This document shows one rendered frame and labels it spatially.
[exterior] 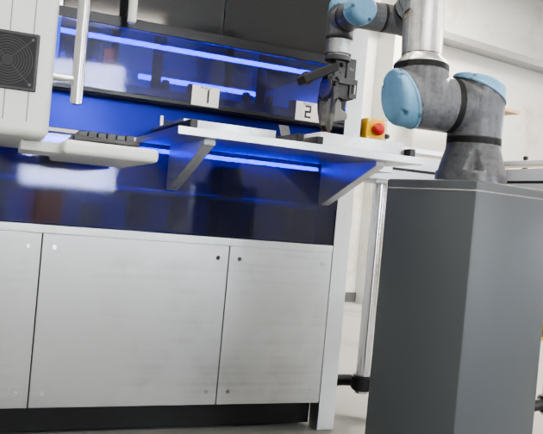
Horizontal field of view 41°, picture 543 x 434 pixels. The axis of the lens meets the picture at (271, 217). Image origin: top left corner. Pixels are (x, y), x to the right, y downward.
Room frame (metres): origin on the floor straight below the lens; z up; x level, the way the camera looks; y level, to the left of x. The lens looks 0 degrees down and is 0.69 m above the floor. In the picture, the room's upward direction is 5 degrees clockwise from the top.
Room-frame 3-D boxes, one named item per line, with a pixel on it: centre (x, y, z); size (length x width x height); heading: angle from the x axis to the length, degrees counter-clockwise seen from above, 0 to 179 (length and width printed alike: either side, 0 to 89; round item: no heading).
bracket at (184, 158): (2.00, 0.24, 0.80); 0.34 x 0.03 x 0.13; 23
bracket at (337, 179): (2.19, -0.22, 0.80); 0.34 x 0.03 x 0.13; 23
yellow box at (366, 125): (2.44, -0.30, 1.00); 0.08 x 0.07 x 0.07; 23
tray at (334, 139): (2.13, -0.16, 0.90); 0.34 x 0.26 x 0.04; 22
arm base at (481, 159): (1.57, -0.42, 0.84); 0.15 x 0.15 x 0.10
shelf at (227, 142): (2.10, 0.01, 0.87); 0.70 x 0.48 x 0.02; 113
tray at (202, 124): (2.10, 0.19, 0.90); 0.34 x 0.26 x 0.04; 23
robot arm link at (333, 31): (2.01, -0.14, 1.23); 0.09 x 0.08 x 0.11; 17
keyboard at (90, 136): (1.74, 0.43, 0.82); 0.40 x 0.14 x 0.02; 21
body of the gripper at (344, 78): (2.02, -0.15, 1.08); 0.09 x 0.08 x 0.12; 113
